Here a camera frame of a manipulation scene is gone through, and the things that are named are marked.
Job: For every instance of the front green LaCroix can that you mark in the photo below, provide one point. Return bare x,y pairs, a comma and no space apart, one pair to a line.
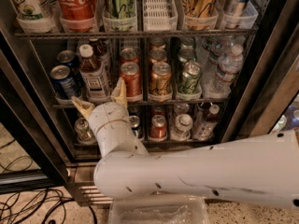
189,77

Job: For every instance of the middle green can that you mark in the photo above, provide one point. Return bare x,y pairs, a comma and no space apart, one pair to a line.
185,55

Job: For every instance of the rear blue soda can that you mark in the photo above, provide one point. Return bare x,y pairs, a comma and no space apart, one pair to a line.
70,59

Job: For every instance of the tea bottle white cap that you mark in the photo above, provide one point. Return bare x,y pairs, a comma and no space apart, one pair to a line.
94,75

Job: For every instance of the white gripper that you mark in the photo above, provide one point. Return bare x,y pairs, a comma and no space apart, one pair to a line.
107,115

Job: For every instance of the front clear water bottle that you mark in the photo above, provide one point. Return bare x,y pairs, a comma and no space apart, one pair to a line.
229,65

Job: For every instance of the bottom shelf tea bottle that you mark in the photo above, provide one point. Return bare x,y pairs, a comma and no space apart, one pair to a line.
205,123

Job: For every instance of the red soda can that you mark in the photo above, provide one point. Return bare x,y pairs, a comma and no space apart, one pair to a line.
129,55
131,75

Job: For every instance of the Coca-Cola bottle top shelf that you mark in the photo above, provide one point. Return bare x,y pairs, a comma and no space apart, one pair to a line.
78,10

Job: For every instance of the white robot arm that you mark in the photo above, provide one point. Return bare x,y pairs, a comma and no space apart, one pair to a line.
261,170

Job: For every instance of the middle orange can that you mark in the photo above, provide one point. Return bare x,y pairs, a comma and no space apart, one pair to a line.
157,55

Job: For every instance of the front red soda can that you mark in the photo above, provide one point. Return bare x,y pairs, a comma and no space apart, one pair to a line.
131,75

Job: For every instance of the green can top shelf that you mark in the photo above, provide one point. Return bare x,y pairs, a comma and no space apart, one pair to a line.
120,9

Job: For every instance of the clear water bottle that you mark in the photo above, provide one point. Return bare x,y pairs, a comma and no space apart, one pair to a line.
220,44
229,65

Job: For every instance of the rear red soda can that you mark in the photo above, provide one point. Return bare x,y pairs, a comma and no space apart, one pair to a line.
129,55

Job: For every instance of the bottom shelf silver can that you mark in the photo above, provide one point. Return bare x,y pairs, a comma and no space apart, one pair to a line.
83,130

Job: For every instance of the blue soda can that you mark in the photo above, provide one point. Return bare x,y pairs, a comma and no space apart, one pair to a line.
63,81
70,59

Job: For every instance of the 7UP bottle top shelf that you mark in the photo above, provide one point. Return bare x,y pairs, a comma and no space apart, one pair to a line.
33,9

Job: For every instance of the front orange LaCroix can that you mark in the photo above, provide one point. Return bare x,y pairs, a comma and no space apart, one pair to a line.
160,79

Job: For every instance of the fridge glass door right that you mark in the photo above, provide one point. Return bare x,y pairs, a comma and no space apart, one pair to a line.
268,81

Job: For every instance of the bottom shelf clear bottle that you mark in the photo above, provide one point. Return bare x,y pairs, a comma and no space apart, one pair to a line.
181,130

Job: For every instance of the fridge door left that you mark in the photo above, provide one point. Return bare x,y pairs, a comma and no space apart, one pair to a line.
21,124

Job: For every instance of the clear plastic bin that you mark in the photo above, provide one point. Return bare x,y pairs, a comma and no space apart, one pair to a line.
159,209

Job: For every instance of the front blue soda can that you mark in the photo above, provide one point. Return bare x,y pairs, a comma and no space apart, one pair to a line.
63,81

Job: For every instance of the rear clear water bottle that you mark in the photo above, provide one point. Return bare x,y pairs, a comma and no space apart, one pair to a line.
220,44

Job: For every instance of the bottom shelf blue can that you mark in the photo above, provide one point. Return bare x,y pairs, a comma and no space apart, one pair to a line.
136,126

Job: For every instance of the bottom shelf red can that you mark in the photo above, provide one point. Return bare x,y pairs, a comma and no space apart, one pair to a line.
158,127

